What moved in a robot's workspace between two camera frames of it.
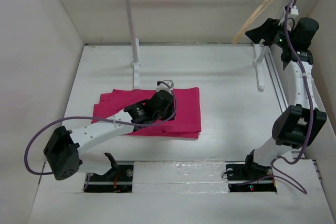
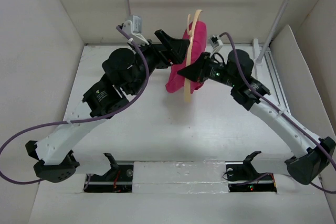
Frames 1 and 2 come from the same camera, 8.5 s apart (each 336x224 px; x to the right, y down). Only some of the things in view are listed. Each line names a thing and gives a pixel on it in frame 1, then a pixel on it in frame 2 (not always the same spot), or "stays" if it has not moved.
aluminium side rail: x=277 y=87 stays
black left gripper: x=170 y=109 -> x=176 y=49
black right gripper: x=264 y=31 -> x=194 y=71
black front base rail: x=241 y=178 stays
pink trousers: x=186 y=123 -> x=175 y=81
